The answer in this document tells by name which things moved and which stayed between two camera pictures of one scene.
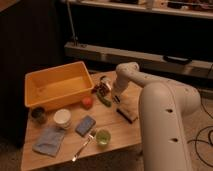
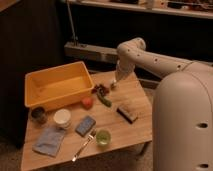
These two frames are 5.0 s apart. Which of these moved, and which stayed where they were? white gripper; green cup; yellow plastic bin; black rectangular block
Moved: white gripper
Stayed: green cup; black rectangular block; yellow plastic bin
